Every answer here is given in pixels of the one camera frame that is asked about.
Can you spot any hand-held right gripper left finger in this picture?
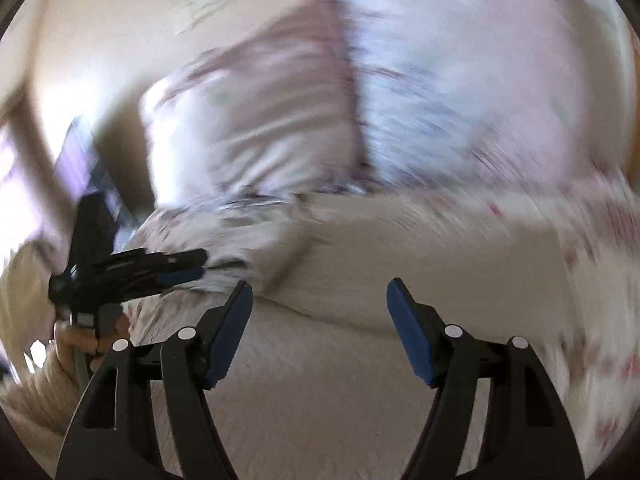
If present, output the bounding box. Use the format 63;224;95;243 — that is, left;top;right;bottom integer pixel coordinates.
55;280;254;480

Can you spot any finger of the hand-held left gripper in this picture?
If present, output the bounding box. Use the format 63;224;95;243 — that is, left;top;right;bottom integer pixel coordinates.
106;267;205;301
106;248;209;274

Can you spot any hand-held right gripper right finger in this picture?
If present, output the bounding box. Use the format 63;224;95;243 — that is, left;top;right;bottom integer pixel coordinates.
386;277;586;480

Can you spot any white cable-knit blanket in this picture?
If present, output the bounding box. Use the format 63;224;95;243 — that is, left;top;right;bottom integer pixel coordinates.
130;190;581;480

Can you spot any person's left forearm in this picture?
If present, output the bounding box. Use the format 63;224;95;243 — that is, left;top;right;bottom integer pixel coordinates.
0;345;98;441

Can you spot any person's left hand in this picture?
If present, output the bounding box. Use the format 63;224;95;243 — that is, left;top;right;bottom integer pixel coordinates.
53;314;131;372

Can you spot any dark flat panel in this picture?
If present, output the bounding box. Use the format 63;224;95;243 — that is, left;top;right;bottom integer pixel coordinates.
52;116;143;241

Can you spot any pink floral pillow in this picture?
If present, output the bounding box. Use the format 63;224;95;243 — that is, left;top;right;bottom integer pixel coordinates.
139;0;372;211

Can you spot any floral bed duvet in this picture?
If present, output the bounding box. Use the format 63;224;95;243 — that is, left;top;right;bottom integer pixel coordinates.
115;170;640;461

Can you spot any white lavender-print pillow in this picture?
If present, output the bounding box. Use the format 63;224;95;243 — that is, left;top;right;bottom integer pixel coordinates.
320;0;632;196

